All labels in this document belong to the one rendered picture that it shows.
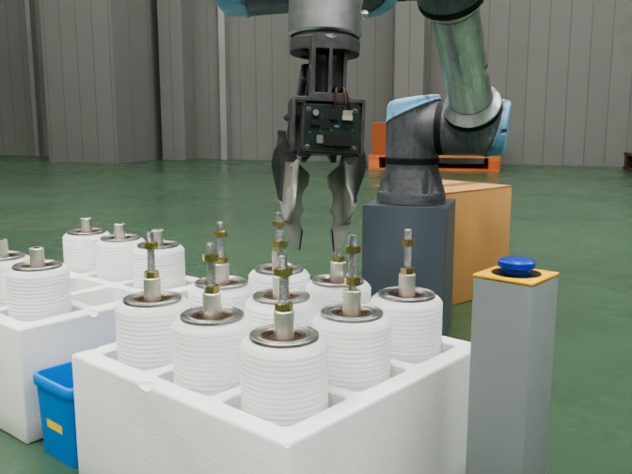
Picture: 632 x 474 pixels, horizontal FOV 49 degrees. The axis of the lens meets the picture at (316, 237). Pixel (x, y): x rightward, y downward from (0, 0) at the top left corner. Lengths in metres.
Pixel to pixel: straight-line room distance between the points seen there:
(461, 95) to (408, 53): 6.11
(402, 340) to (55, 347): 0.54
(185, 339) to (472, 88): 0.79
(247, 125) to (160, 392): 7.51
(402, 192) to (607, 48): 6.32
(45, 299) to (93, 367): 0.25
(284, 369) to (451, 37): 0.74
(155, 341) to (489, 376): 0.40
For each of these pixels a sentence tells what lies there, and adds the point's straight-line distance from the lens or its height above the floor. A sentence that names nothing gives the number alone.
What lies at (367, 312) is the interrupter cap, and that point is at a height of 0.25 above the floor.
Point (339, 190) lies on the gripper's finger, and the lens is 0.73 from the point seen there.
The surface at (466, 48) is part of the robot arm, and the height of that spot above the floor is 0.60.
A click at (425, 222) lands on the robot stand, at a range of 1.47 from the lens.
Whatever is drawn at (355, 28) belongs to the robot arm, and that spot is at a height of 0.57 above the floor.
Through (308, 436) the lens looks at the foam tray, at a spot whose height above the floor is 0.18.
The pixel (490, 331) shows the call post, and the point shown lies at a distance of 0.79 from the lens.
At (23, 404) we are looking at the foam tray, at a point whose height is 0.06.
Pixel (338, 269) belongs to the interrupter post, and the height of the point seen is 0.27.
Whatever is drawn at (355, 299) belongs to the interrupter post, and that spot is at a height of 0.27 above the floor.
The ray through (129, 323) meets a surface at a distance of 0.90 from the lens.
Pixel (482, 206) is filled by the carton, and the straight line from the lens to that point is 1.89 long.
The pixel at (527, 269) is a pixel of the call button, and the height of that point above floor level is 0.32.
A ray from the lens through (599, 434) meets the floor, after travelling 1.20.
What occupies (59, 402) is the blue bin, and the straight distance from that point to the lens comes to 1.05.
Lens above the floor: 0.48
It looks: 10 degrees down
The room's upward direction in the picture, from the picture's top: straight up
